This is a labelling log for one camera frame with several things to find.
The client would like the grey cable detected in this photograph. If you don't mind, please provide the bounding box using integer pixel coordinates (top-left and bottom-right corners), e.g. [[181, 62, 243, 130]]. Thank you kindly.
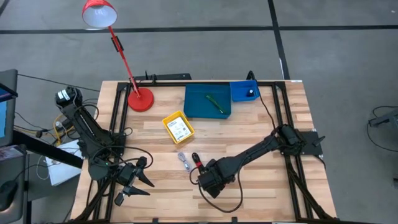
[[177, 151, 192, 172]]

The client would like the white card reader box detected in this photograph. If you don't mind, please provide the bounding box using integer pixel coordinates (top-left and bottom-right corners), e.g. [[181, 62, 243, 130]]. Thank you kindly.
[[166, 116, 193, 142]]

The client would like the red and black tool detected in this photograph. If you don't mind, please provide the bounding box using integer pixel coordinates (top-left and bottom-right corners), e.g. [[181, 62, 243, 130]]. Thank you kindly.
[[191, 152, 205, 174]]

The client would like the computer monitor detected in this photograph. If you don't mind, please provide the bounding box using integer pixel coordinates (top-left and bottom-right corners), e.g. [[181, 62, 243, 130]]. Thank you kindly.
[[0, 68, 19, 147]]

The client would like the black bar with antennas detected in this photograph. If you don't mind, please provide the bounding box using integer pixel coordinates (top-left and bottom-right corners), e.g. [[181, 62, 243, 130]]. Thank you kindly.
[[133, 72, 193, 82]]

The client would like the red desk lamp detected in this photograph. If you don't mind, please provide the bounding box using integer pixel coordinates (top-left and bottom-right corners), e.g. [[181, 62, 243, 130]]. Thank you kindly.
[[81, 0, 155, 113]]

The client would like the white paper sheet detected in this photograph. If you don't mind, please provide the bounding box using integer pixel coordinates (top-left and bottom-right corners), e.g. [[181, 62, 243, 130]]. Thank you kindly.
[[45, 139, 84, 187]]

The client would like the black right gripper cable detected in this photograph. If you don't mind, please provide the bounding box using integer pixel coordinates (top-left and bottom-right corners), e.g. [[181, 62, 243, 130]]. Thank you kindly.
[[188, 167, 244, 214]]

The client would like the black desk beam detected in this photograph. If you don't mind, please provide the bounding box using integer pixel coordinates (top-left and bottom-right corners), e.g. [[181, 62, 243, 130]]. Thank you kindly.
[[12, 129, 84, 169]]

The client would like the small blue bin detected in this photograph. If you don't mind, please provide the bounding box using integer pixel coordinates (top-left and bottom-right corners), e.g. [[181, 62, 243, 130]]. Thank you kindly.
[[229, 80, 261, 103]]

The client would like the black aluminium frame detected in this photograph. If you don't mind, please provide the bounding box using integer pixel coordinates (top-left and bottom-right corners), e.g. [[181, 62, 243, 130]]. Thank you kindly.
[[71, 80, 340, 224]]

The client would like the large teal bin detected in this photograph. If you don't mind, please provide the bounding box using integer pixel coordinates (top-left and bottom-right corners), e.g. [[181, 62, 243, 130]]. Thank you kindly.
[[183, 83, 233, 120]]

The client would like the yellow cable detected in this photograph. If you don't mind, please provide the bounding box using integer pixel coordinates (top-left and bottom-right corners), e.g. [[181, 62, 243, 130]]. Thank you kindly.
[[53, 113, 76, 146]]

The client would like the green marker pen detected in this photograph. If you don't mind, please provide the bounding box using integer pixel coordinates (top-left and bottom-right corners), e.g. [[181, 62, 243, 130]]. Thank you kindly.
[[205, 94, 225, 114]]

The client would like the black right arm feed cable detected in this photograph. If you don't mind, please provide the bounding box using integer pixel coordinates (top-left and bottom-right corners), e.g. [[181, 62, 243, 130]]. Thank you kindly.
[[254, 79, 278, 130]]

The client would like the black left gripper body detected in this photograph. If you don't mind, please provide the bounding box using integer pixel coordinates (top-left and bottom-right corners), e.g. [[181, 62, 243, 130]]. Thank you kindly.
[[114, 156, 148, 207]]

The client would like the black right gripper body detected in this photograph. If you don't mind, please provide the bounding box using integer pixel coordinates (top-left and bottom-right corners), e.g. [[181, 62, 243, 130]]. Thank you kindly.
[[197, 157, 230, 200]]

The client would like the black computer mouse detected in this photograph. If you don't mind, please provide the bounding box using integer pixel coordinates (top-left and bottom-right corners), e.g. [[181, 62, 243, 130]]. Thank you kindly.
[[0, 179, 19, 212]]

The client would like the grey floor stand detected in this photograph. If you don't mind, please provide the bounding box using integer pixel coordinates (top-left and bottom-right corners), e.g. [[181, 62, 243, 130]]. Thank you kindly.
[[368, 106, 398, 129]]

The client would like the grey side desk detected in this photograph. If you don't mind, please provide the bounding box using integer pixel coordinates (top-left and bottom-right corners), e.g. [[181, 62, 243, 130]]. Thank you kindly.
[[0, 152, 29, 224]]

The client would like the yellow bin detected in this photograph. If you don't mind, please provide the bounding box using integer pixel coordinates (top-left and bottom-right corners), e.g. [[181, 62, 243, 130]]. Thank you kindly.
[[161, 110, 197, 145]]

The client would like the dark flat device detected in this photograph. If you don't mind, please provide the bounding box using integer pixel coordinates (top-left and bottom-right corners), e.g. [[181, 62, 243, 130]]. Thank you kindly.
[[0, 144, 27, 162]]

